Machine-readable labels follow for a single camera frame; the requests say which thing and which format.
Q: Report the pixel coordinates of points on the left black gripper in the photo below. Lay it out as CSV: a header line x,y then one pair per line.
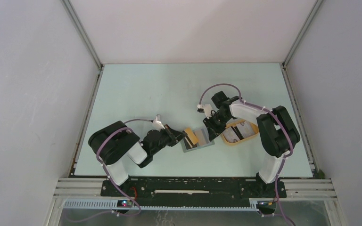
x,y
174,136

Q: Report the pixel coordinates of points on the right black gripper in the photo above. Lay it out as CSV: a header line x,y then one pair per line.
x,y
212,128

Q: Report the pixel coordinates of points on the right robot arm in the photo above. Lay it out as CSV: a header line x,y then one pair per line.
x,y
277,130

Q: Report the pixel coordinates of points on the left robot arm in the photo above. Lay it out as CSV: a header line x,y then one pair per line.
x,y
116,141

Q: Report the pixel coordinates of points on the large white card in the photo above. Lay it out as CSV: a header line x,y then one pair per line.
x,y
246,129

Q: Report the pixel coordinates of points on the orange plastic tray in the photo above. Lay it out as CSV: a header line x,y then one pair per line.
x,y
237,123

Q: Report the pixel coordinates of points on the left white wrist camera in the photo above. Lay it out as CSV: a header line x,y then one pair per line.
x,y
157,124

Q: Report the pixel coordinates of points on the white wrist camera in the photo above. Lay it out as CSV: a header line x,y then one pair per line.
x,y
206,109
157,124

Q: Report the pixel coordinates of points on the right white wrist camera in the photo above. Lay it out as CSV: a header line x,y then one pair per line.
x,y
206,109

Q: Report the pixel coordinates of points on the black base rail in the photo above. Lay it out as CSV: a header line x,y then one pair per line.
x,y
195,192

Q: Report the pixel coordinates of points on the aluminium frame rail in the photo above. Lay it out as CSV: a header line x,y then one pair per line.
x,y
84,193

